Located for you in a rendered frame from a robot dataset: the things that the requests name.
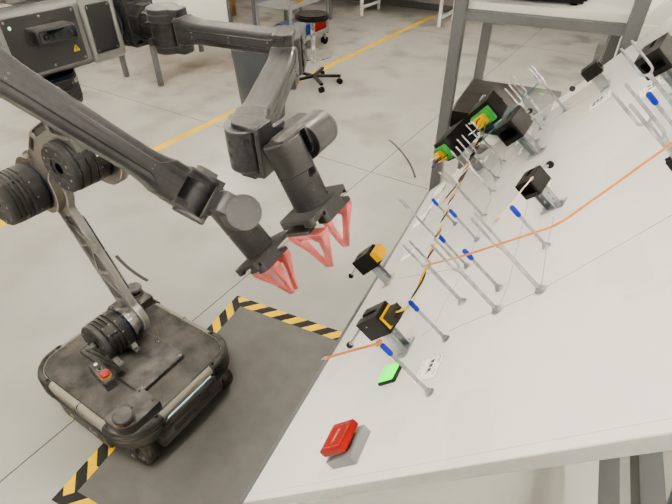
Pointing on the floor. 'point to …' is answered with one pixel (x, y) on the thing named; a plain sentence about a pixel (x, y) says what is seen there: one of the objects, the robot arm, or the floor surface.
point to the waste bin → (248, 71)
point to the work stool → (314, 41)
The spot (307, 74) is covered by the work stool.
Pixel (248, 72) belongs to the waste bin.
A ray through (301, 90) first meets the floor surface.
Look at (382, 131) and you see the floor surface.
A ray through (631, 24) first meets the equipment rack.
